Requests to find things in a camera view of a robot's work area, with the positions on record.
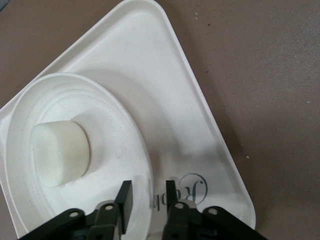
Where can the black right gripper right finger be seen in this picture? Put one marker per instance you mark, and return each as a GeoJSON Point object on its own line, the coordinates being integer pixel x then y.
{"type": "Point", "coordinates": [172, 215]}

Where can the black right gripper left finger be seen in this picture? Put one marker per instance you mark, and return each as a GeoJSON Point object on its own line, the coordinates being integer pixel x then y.
{"type": "Point", "coordinates": [126, 200]}

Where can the round cream plate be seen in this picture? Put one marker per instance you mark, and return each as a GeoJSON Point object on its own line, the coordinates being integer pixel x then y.
{"type": "Point", "coordinates": [112, 140]}

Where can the small white steamed bun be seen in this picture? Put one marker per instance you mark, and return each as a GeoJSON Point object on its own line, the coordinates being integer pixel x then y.
{"type": "Point", "coordinates": [60, 152]}

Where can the cream rabbit print tray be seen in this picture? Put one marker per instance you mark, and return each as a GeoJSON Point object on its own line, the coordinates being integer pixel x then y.
{"type": "Point", "coordinates": [150, 75]}

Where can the brown table cover mat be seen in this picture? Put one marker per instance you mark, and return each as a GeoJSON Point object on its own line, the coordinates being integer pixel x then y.
{"type": "Point", "coordinates": [262, 62]}

